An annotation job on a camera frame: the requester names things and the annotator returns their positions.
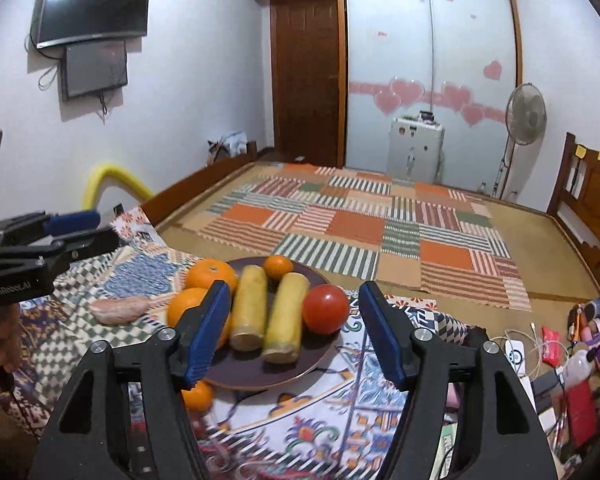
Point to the grey bag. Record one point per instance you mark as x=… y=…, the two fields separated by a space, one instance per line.
x=230 y=147

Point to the small tangerine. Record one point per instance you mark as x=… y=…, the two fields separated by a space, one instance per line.
x=278 y=266
x=197 y=395

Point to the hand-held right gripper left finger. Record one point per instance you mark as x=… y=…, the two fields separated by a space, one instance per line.
x=205 y=340

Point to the large orange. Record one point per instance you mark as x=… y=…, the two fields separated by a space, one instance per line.
x=187 y=305
x=210 y=275

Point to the frosted wardrobe with heart stickers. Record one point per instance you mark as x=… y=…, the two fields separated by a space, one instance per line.
x=430 y=50

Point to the red tomato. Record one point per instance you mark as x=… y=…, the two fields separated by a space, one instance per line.
x=325 y=308

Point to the person's left hand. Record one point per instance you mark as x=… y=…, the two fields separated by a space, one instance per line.
x=7 y=335

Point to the wooden bed footboard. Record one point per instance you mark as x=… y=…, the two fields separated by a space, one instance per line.
x=200 y=180

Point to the black wall television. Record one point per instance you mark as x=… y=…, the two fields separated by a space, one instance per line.
x=92 y=10

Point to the wooden bed headboard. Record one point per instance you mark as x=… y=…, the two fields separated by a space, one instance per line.
x=595 y=200

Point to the red wallet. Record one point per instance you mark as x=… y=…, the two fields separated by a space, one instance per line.
x=582 y=412

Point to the white charger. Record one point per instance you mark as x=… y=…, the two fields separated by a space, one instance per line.
x=515 y=357

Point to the pale pink oblong lump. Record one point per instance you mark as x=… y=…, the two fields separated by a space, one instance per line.
x=120 y=310

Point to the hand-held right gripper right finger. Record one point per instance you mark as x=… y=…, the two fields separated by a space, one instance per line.
x=385 y=340

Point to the patchwork striped mat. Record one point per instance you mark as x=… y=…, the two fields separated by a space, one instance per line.
x=355 y=225

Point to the small black wall monitor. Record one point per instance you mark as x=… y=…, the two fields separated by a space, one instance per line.
x=95 y=70

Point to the small white cabinet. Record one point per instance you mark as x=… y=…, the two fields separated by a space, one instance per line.
x=415 y=152

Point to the purple round plate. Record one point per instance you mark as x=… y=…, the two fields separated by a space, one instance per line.
x=255 y=372

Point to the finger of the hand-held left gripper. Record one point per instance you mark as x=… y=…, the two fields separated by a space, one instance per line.
x=75 y=221
x=90 y=242

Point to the brown wooden door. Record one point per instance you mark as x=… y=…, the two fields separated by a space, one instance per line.
x=307 y=85

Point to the standing electric fan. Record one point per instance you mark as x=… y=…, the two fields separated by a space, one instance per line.
x=526 y=115

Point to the yellow foam tube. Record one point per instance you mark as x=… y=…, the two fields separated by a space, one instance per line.
x=110 y=175

